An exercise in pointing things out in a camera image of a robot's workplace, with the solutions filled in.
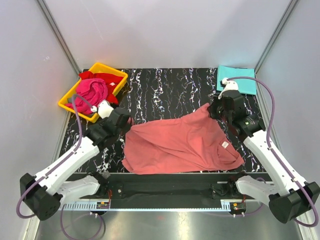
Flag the salmon pink t-shirt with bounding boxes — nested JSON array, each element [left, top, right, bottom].
[[122, 103, 245, 175]]

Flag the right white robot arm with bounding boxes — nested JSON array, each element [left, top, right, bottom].
[[207, 90, 320, 224]]

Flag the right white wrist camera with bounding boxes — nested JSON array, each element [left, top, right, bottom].
[[218, 77, 239, 100]]

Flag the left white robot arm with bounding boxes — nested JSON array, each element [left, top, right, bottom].
[[16, 107, 132, 221]]

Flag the left aluminium frame post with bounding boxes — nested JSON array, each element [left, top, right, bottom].
[[35, 0, 81, 75]]

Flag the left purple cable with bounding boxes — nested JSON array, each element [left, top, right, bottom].
[[16, 93, 107, 239]]

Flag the small circuit board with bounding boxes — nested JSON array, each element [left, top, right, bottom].
[[96, 201, 110, 210], [232, 202, 247, 211]]

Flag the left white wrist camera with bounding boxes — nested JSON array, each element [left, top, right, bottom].
[[90, 100, 114, 119]]

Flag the right aluminium frame post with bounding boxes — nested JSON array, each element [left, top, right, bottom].
[[254, 0, 300, 74]]

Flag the left small circuit board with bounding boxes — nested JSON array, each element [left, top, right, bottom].
[[96, 201, 110, 210]]

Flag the red t-shirt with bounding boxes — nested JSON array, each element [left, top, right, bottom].
[[79, 71, 124, 105]]

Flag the folded turquoise t-shirt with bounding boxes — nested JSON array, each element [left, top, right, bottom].
[[216, 65, 257, 96]]

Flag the white slotted cable duct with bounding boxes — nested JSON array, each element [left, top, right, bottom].
[[59, 199, 231, 212]]

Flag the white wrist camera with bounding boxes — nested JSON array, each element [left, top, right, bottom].
[[218, 77, 239, 100], [90, 100, 114, 119]]

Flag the right small circuit board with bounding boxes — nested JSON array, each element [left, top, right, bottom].
[[232, 202, 247, 211]]

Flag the aluminium frame post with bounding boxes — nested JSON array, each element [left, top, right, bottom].
[[35, 0, 81, 75], [254, 0, 300, 74]]

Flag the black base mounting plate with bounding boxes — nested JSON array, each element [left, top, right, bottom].
[[74, 172, 273, 209]]

